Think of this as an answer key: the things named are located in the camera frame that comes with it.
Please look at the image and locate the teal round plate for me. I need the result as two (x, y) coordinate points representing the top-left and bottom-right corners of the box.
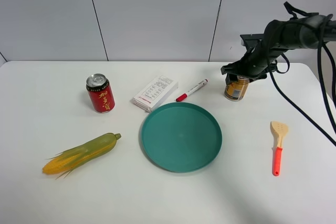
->
(140, 102), (223, 173)

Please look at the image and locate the red drink can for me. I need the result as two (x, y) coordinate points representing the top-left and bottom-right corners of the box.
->
(86, 73), (115, 113)

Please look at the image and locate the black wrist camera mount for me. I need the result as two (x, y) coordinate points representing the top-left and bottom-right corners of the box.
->
(240, 34), (264, 50)

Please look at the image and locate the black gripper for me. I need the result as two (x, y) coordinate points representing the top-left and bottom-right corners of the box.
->
(220, 40), (278, 86)

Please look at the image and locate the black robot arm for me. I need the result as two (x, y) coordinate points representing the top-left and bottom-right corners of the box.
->
(220, 15), (335, 85)

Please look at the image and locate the gold drink can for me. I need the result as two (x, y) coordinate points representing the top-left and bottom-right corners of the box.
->
(224, 76), (249, 101)

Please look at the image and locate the toy corn cob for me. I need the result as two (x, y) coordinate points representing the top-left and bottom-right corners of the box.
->
(42, 133), (121, 177)

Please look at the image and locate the black cable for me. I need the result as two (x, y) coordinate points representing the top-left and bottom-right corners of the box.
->
(269, 1), (336, 147)

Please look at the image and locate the white paper box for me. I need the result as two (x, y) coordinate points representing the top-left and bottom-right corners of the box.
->
(131, 75), (179, 113)

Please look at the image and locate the wooden spatula red handle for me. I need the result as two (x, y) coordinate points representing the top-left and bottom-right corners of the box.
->
(270, 121), (289, 176)

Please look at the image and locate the red white marker pen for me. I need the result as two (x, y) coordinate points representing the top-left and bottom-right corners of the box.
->
(175, 79), (208, 102)

